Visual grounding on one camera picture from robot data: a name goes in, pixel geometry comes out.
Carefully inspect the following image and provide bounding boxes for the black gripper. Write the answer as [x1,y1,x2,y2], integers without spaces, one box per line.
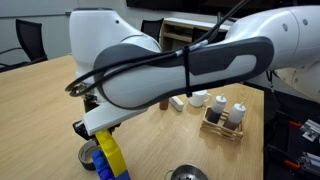
[72,95,119,140]

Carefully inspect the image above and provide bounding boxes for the small yellow block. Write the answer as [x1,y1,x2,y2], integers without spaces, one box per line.
[95,130,115,147]

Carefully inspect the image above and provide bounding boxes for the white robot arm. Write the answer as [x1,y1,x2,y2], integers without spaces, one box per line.
[66,5,320,140]

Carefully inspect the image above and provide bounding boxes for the stacked colourful blocks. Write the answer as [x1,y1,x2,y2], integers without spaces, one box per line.
[92,143,131,180]

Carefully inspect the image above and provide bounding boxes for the black tape roll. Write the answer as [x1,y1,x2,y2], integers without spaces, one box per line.
[78,140,99,171]

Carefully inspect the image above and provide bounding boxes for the red-brown sauce bottle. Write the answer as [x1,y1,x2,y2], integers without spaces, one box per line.
[159,99,169,110]

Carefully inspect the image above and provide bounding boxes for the white power strip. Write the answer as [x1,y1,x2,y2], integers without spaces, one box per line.
[169,96,184,112]

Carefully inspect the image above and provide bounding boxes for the black office chair left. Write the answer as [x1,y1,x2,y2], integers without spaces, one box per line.
[0,19,47,72]

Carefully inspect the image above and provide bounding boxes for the black office chair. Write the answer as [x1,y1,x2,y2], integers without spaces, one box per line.
[141,19,163,42]
[0,19,47,72]

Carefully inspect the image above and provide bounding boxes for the black office chair middle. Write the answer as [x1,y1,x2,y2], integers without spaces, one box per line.
[141,19,163,42]

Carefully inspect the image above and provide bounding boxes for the white mug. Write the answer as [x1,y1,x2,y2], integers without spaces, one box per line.
[189,90,211,107]

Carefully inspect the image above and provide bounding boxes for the wooden shelf cabinet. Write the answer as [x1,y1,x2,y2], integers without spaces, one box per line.
[160,17,215,51]

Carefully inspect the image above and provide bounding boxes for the small steel pot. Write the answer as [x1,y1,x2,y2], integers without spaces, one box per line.
[164,164,209,180]

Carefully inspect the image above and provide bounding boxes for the dark sauce squeeze bottle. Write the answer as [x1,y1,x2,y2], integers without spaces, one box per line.
[207,94,227,123]

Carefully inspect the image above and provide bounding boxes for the wooden condiment crate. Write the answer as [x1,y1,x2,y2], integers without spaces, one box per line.
[201,106,244,141]

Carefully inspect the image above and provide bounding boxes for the brown sauce squeeze bottle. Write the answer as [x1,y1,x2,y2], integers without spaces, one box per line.
[223,103,246,130]

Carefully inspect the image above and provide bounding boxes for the orange black clamp right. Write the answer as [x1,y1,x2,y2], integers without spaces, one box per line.
[289,121,302,128]

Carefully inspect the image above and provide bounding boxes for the orange black clamp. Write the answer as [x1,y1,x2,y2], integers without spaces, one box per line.
[284,160,301,170]
[289,121,302,128]

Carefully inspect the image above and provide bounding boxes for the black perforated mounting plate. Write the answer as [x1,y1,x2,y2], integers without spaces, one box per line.
[263,109,320,180]

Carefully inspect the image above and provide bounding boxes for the orange black clamp left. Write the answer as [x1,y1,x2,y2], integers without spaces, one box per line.
[284,160,301,170]

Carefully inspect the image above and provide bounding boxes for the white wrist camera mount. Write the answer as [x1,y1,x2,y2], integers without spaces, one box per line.
[83,102,147,135]

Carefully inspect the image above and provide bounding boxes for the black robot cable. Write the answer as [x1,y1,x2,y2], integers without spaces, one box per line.
[64,0,251,98]

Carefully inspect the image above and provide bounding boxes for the aluminium bracket right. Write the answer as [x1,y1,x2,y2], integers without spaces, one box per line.
[300,119,320,142]

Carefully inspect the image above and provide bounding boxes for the aluminium bracket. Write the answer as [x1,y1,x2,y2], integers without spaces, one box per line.
[300,119,320,142]
[299,152,320,176]

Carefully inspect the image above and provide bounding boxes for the aluminium bracket left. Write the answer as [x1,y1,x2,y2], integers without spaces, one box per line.
[299,152,320,176]

